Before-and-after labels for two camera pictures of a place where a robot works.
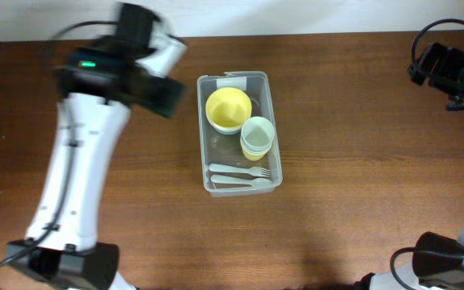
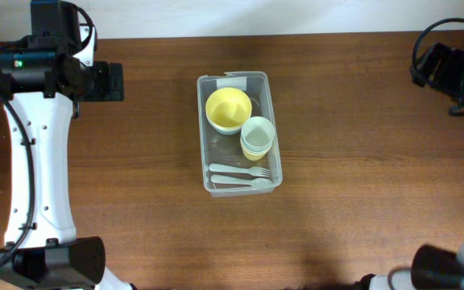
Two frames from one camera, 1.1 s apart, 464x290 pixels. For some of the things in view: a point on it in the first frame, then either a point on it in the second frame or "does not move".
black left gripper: [163, 99] → [109, 85]
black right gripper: [449, 60] does not move
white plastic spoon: [261, 183] does not move
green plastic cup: [254, 150] does not move
